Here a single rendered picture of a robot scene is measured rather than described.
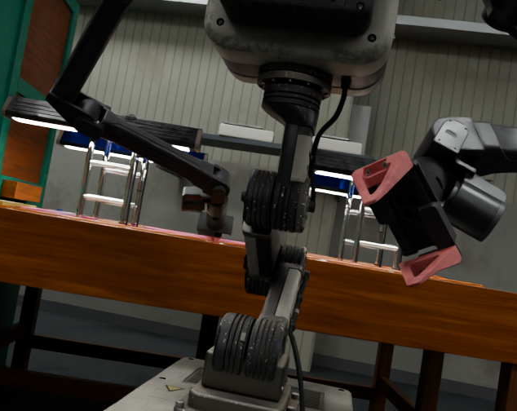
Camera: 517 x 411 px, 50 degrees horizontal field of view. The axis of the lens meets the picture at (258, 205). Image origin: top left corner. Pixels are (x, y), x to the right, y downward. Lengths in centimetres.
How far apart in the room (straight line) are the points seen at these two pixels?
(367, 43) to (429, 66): 319
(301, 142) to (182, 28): 345
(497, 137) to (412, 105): 327
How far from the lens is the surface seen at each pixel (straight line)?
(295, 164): 99
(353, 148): 339
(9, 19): 234
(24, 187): 247
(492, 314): 162
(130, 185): 196
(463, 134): 77
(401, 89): 408
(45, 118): 185
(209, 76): 421
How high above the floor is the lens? 80
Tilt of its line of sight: 3 degrees up
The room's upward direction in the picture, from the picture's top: 10 degrees clockwise
